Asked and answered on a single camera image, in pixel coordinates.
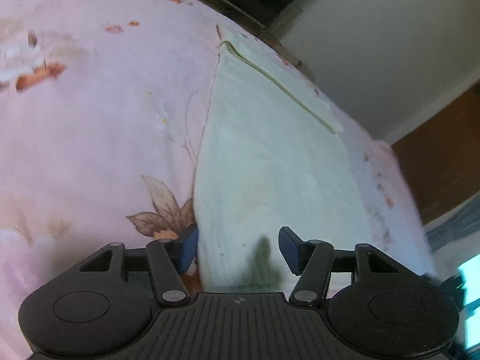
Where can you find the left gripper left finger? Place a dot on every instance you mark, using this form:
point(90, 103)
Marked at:
point(169, 259)

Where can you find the wooden TV stand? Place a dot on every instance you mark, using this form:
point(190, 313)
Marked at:
point(269, 34)

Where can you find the brown wooden door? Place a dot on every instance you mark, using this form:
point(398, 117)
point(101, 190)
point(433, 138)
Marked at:
point(440, 159)

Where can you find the pink floral bed sheet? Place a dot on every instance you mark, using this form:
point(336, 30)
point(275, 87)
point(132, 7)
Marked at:
point(103, 109)

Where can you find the pale green cloth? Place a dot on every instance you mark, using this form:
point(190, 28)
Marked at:
point(271, 156)

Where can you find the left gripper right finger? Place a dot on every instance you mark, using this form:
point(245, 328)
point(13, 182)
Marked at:
point(311, 261)

